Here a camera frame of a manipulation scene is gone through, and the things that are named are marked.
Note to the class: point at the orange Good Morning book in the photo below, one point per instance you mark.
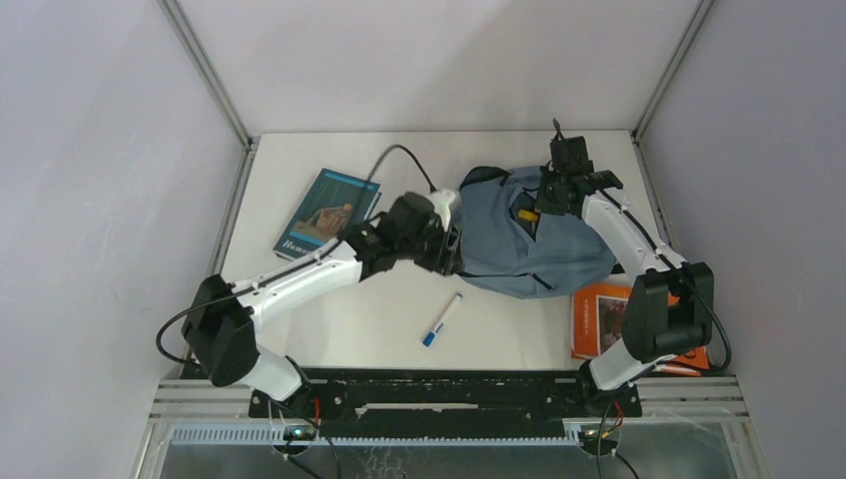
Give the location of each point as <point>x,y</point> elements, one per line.
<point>597,324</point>

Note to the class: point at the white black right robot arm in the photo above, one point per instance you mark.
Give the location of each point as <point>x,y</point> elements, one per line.
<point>669,312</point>

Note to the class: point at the blue capped white marker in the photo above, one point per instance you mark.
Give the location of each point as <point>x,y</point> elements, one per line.
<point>441,319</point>

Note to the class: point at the teal hardcover book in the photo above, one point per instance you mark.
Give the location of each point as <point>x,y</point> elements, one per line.
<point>333,201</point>

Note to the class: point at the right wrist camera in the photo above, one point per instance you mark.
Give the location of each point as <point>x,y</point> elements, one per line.
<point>569,156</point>

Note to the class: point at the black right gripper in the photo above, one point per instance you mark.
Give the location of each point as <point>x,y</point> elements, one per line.
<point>542,204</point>

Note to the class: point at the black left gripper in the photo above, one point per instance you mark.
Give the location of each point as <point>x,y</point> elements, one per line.
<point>445,260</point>

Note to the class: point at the blue student backpack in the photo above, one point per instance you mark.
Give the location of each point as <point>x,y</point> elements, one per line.
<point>501,252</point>

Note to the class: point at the yellow highlighter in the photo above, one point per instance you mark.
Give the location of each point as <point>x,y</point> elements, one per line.
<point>528,216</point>

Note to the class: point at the right aluminium frame post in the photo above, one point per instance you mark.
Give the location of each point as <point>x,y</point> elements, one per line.
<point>689,34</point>

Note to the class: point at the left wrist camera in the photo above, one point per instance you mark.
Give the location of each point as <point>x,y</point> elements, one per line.
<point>446,204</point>

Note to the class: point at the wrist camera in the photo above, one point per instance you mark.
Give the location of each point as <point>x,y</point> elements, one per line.
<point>569,156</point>
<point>446,204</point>

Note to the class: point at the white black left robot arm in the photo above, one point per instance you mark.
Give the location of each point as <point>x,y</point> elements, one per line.
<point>226,317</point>

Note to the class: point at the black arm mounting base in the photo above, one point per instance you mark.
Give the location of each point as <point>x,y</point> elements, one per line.
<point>396,404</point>

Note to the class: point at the left aluminium frame post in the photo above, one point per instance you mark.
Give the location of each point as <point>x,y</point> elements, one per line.
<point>182,26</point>

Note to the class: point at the aluminium frame post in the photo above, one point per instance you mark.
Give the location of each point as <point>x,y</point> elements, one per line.
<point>689,34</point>
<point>182,26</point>

